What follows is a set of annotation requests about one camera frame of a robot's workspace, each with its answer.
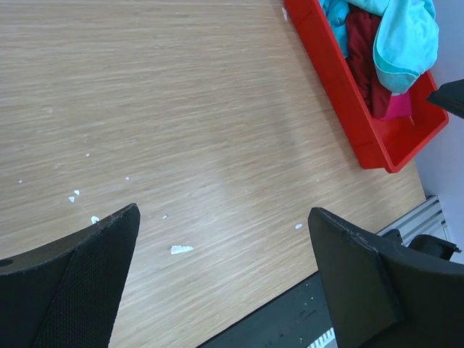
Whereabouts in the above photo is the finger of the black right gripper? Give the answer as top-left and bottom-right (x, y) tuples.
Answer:
(427, 79), (464, 118)

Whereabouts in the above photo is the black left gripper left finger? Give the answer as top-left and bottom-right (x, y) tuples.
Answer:
(1, 204), (141, 347)

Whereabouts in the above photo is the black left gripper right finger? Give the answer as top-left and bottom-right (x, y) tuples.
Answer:
(308, 207), (463, 347)

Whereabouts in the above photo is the turquoise t shirt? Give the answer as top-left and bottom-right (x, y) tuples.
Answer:
(373, 1), (439, 94)

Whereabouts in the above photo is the pink t shirt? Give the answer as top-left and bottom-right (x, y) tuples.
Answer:
(381, 91), (413, 120)

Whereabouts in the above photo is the red plastic bin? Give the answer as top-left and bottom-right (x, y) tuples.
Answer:
(284, 1), (449, 173)

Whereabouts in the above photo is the dark red t shirt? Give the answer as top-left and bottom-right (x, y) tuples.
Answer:
(346, 5), (392, 119)

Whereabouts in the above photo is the white paper scrap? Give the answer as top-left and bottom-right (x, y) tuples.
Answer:
(170, 245), (194, 255)

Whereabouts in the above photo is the light blue t shirt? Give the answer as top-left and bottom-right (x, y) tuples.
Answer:
(319, 0), (349, 58)

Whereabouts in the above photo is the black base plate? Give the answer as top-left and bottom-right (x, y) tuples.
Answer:
(200, 273), (337, 348)

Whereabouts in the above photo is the aluminium frame rail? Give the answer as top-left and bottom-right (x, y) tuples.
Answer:
(376, 195), (450, 246)

